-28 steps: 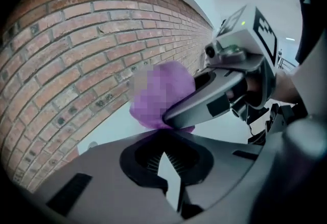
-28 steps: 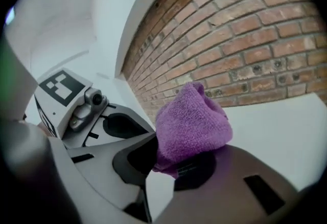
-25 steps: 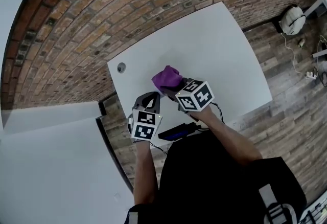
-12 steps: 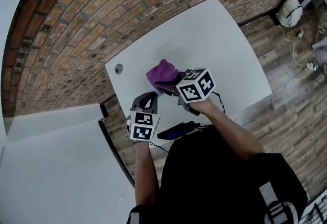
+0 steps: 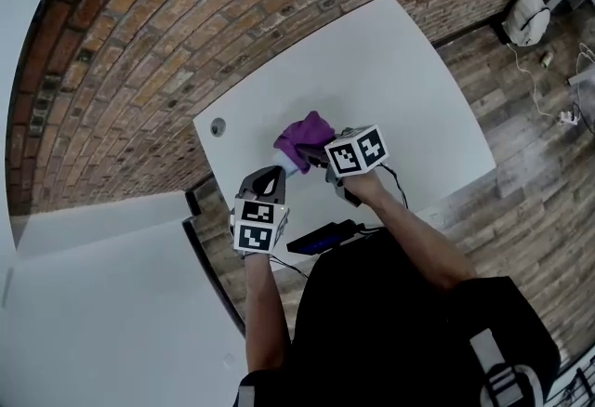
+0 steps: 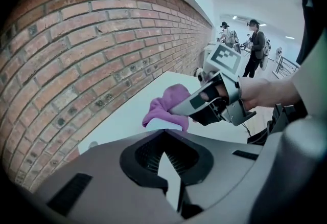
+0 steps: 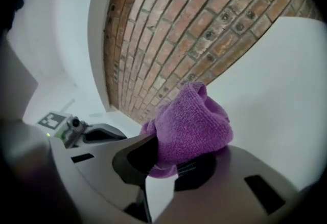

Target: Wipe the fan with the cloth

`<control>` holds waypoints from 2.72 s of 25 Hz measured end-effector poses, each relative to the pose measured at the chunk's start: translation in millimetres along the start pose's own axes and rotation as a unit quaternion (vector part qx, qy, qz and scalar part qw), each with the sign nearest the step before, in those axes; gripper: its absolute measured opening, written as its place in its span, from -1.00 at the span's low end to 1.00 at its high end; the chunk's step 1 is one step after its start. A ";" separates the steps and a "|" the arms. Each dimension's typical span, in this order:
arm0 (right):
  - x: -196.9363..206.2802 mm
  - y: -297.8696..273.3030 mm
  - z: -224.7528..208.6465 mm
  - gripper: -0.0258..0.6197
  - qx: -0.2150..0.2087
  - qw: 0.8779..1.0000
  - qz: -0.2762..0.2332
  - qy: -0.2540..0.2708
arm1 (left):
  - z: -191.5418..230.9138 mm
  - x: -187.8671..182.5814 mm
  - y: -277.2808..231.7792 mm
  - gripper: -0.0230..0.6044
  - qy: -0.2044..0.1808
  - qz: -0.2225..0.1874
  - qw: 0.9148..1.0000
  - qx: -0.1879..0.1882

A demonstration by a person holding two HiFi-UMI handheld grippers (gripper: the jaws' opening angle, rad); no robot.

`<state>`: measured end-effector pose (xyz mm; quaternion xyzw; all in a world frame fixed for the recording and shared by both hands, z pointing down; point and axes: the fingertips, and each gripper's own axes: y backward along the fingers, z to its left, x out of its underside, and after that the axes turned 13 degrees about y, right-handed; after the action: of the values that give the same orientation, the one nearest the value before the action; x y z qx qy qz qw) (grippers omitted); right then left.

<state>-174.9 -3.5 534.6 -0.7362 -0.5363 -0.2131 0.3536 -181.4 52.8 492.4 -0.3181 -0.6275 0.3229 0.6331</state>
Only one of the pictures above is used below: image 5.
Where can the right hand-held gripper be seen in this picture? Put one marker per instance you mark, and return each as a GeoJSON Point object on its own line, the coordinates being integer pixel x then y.
{"type": "Point", "coordinates": [355, 152]}

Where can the white table with black edge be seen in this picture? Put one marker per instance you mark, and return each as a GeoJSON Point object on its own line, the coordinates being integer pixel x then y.
{"type": "Point", "coordinates": [116, 317]}

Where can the white backpack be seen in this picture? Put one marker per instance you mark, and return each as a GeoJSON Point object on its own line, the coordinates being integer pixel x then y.
{"type": "Point", "coordinates": [525, 19]}

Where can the purple cleaning cloth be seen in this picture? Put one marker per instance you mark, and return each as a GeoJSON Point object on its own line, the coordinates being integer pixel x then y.
{"type": "Point", "coordinates": [304, 133]}

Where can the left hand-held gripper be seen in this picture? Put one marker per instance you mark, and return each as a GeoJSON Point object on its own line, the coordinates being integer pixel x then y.
{"type": "Point", "coordinates": [258, 228]}

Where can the person's left forearm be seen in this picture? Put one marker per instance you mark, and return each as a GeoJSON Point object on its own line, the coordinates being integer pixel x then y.
{"type": "Point", "coordinates": [265, 312]}

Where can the small can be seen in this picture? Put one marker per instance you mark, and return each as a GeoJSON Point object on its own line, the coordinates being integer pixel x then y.
{"type": "Point", "coordinates": [546, 60]}

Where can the person's black shirt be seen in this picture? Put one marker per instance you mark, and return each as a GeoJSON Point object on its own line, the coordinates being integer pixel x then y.
{"type": "Point", "coordinates": [381, 331]}

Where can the person's right forearm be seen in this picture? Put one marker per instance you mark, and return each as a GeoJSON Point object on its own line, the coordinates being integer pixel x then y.
{"type": "Point", "coordinates": [413, 228]}

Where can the grey table grommet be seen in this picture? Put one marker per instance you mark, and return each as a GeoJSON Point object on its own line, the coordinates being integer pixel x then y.
{"type": "Point", "coordinates": [217, 126]}

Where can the black electronics box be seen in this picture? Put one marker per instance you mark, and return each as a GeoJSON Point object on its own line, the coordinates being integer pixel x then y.
{"type": "Point", "coordinates": [311, 245]}

